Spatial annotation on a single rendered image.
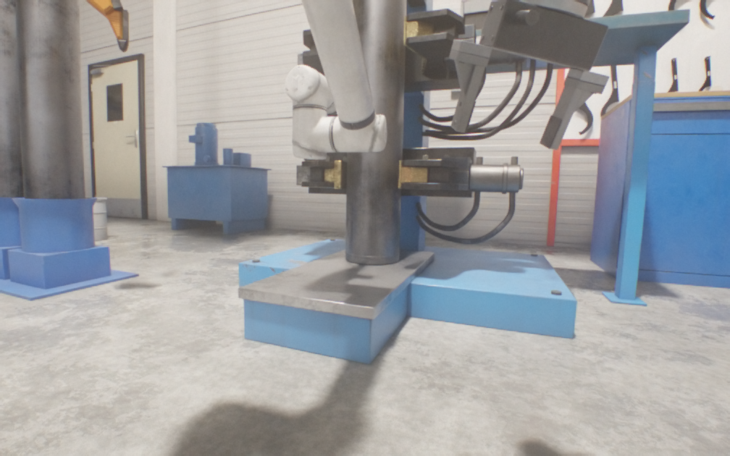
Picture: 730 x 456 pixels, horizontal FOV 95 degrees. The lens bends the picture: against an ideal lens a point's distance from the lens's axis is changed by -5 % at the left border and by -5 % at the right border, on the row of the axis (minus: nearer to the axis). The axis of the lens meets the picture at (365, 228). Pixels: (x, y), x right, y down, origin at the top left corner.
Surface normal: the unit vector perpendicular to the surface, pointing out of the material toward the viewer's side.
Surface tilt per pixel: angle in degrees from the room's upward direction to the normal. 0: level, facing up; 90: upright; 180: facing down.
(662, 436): 0
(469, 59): 114
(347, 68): 133
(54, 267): 90
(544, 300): 90
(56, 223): 90
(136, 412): 0
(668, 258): 90
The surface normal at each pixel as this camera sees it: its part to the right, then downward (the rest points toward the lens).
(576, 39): 0.08, 0.50
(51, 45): 0.72, 0.09
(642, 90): -0.35, 0.09
